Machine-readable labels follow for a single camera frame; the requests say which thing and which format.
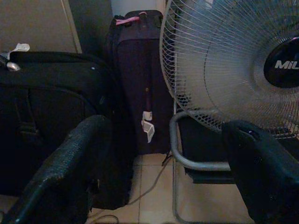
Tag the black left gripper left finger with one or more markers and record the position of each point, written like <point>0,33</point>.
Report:
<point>65,168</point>

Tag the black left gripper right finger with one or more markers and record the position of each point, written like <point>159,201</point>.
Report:
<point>264,177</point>

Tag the black fabric suitcase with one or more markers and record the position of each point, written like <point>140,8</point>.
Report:
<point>58,81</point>

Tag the dark purple upright suitcase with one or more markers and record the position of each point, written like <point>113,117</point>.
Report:
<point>135,70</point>

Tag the grey metal floor fan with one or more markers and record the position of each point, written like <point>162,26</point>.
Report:
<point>222,58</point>

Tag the white paper luggage tag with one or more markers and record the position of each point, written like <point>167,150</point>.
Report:
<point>22,47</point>

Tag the pink ribbon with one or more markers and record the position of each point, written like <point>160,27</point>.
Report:
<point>127,21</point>

